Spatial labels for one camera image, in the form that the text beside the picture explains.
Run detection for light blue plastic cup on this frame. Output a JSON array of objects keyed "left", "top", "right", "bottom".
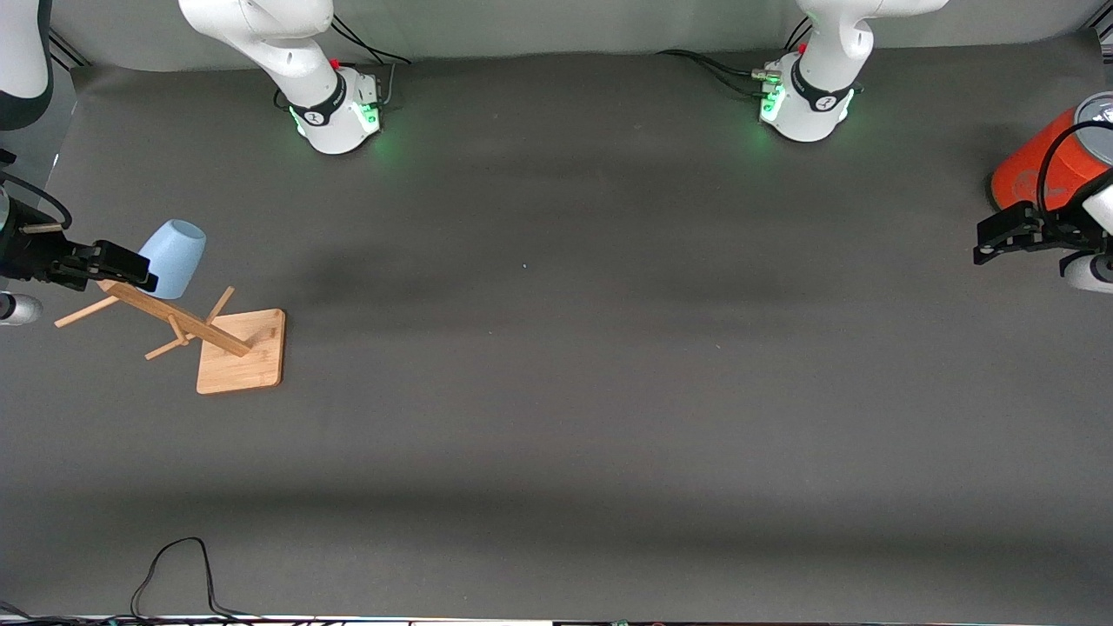
[{"left": 137, "top": 219, "right": 208, "bottom": 301}]

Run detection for wooden cup rack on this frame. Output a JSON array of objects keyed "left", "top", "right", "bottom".
[{"left": 54, "top": 278, "right": 286, "bottom": 396}]

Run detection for orange can with silver lid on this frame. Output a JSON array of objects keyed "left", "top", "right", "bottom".
[{"left": 990, "top": 91, "right": 1113, "bottom": 214}]

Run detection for dark grey table cover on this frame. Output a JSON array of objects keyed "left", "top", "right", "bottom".
[{"left": 0, "top": 35, "right": 1113, "bottom": 623}]

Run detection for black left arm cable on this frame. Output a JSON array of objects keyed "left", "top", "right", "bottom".
[{"left": 1035, "top": 120, "right": 1113, "bottom": 218}]

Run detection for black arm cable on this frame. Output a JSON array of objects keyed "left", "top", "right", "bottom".
[
  {"left": 1035, "top": 120, "right": 1113, "bottom": 218},
  {"left": 0, "top": 170, "right": 72, "bottom": 231}
]

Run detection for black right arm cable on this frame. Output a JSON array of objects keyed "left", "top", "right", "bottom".
[{"left": 0, "top": 170, "right": 72, "bottom": 231}]

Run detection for black looped cable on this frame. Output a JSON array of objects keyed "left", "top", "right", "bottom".
[{"left": 130, "top": 536, "right": 262, "bottom": 623}]

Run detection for black right arm base cables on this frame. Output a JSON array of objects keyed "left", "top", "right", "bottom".
[{"left": 329, "top": 13, "right": 414, "bottom": 110}]

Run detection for black arm base cables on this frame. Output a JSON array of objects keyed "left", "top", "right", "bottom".
[
  {"left": 329, "top": 13, "right": 414, "bottom": 110},
  {"left": 656, "top": 17, "right": 814, "bottom": 101}
]

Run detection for black left arm base cables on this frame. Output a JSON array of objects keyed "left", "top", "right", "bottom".
[{"left": 656, "top": 17, "right": 814, "bottom": 101}]

